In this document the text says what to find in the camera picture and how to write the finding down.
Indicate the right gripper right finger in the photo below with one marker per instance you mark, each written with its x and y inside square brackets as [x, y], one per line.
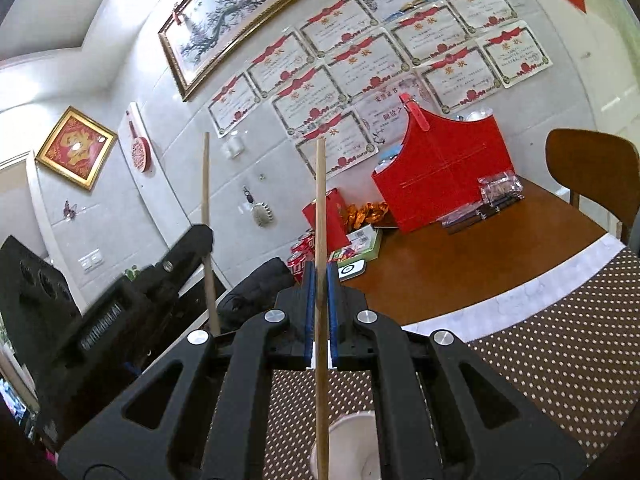
[441, 411]

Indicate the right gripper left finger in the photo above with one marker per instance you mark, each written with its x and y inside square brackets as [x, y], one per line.
[202, 411]

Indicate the wooden chopstick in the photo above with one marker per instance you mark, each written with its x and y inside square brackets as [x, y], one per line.
[209, 276]
[320, 322]

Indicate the pink paper cup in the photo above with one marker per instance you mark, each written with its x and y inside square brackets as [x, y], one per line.
[353, 447]

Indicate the brown polka dot mat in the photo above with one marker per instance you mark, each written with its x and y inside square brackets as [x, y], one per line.
[552, 393]

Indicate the black jacket on chair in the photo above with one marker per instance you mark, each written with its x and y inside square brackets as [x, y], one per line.
[257, 293]

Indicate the red soda can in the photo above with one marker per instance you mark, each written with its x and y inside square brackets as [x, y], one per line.
[302, 251]

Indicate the gold framed red picture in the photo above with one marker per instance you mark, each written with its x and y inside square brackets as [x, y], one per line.
[76, 148]

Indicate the green white flat box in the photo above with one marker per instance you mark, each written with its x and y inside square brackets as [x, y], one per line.
[364, 243]

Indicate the red gift box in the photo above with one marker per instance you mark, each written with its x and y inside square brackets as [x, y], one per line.
[336, 221]

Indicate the packaged snack bag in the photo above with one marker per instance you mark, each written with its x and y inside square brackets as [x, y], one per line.
[498, 186]

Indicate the orange wrapped candies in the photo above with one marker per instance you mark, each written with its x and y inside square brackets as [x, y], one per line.
[369, 214]

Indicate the red gift basket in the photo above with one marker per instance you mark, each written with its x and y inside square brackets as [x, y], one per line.
[438, 166]

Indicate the brown wooden chair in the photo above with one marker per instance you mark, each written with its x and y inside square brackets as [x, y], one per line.
[599, 166]

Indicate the plum blossom framed painting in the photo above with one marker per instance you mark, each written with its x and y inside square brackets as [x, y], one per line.
[200, 34]

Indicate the wall light switch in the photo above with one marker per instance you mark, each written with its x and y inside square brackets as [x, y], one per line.
[91, 261]

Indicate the butterfly wall sticker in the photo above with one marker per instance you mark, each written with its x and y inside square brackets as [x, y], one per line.
[69, 211]

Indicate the red round wall ornament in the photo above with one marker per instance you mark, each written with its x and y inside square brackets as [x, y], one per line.
[140, 149]

